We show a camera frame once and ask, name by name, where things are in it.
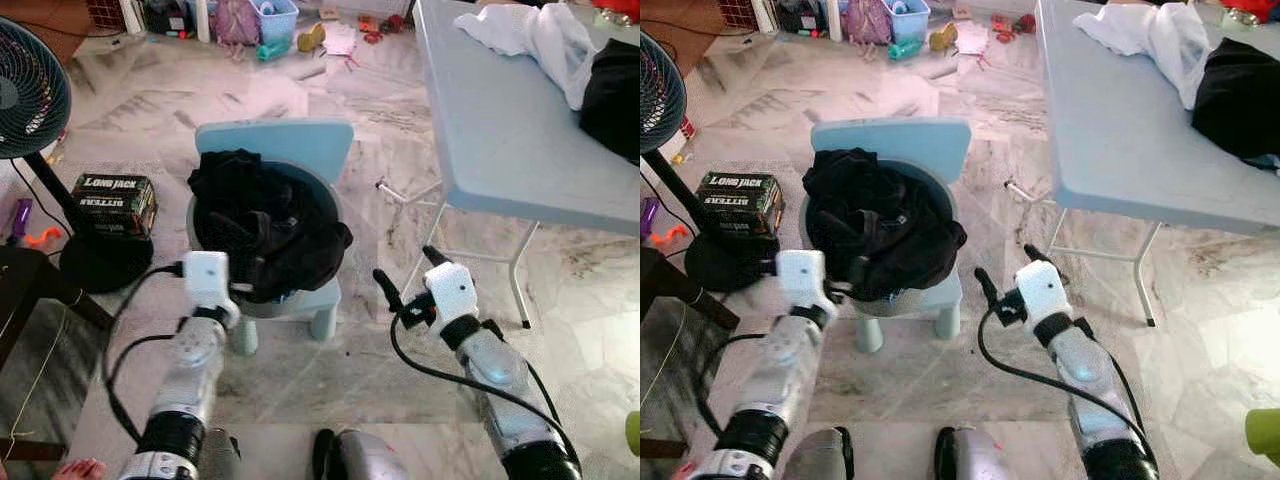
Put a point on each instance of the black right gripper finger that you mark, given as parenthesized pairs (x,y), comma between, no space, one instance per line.
(388,291)
(438,257)
(987,288)
(1037,255)

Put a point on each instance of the black garment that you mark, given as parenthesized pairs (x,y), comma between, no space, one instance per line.
(1240,100)
(880,215)
(270,220)
(615,100)

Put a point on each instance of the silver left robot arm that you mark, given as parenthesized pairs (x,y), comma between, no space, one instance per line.
(790,360)
(195,360)

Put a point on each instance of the grey laundry basket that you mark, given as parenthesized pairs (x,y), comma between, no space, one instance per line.
(295,307)
(905,305)

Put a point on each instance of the silver right robot leg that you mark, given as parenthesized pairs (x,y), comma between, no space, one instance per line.
(365,455)
(980,455)

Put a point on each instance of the silver robot leg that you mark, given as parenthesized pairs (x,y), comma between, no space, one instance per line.
(365,455)
(980,455)
(220,455)
(825,455)

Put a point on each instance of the light blue folding table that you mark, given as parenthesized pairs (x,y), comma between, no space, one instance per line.
(1130,110)
(510,110)

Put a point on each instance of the light blue chair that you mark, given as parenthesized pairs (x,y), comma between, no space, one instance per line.
(890,140)
(280,145)

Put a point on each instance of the purple toy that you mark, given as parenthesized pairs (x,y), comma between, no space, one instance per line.
(648,215)
(20,215)

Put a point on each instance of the silver left robot leg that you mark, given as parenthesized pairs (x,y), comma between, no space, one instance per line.
(220,455)
(825,455)

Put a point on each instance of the orange toy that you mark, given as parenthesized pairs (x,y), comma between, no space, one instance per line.
(42,238)
(670,235)

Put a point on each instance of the dark side table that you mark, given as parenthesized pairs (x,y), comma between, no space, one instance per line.
(665,320)
(40,320)

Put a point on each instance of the yellow toy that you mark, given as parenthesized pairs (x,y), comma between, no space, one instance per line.
(312,38)
(943,38)

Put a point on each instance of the white cloth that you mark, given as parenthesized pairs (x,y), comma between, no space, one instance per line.
(1160,35)
(540,35)

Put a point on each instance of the teal bottle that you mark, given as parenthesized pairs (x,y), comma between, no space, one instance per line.
(905,48)
(275,50)

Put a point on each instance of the dark green printed box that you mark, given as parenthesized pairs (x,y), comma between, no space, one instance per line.
(740,203)
(115,205)

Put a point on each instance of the blue storage bin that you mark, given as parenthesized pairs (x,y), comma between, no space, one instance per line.
(278,18)
(908,18)

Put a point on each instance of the black standing fan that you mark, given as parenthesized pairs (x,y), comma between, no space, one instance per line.
(660,95)
(30,90)

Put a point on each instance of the pink bag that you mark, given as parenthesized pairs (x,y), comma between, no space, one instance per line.
(868,20)
(238,20)

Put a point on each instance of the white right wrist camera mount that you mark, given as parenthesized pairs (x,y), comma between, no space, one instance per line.
(452,295)
(1042,293)

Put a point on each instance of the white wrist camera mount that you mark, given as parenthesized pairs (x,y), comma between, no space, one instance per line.
(1042,293)
(803,280)
(208,280)
(452,295)

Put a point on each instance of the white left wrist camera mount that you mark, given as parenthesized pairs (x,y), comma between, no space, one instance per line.
(208,280)
(803,280)

